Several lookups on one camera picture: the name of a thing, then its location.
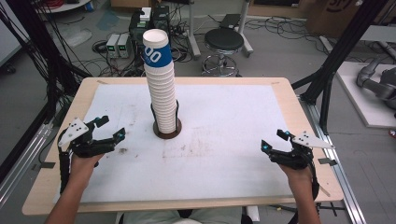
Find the person's right hand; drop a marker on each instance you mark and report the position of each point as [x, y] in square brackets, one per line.
[299, 179]

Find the person's light shorts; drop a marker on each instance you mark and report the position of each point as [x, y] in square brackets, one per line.
[205, 217]

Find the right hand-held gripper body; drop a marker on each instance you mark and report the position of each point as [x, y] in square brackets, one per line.
[299, 157]

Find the thin wooden stick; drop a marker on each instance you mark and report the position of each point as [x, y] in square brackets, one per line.
[324, 190]

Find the white platform board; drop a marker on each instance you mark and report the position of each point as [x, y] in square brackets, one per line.
[361, 105]

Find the white mat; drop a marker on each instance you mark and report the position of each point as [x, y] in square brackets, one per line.
[218, 161]

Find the black round stool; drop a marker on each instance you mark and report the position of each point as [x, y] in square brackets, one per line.
[224, 39]

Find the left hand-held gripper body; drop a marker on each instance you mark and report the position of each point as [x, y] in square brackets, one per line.
[77, 130]

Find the brown cup holder black rods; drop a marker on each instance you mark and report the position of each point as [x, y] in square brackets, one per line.
[168, 136]

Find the person's left hand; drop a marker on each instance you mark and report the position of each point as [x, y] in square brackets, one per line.
[84, 166]

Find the cardboard box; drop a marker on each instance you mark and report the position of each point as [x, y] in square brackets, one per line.
[336, 15]

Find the black computer tower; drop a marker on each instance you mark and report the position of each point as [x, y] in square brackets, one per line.
[160, 18]

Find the dark tape piece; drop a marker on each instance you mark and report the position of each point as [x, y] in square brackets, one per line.
[327, 161]
[46, 165]

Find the aluminium rail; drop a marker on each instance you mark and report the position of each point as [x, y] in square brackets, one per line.
[21, 157]
[337, 177]

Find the black electronic device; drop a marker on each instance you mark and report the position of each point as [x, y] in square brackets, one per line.
[137, 29]

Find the white stand leg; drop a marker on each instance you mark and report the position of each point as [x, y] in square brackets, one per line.
[193, 31]
[244, 31]

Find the small white box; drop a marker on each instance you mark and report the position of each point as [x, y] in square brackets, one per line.
[145, 14]

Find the stack of white paper cups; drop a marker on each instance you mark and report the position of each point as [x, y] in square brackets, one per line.
[162, 93]

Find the grey power supply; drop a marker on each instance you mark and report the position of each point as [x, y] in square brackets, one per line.
[124, 45]
[112, 45]

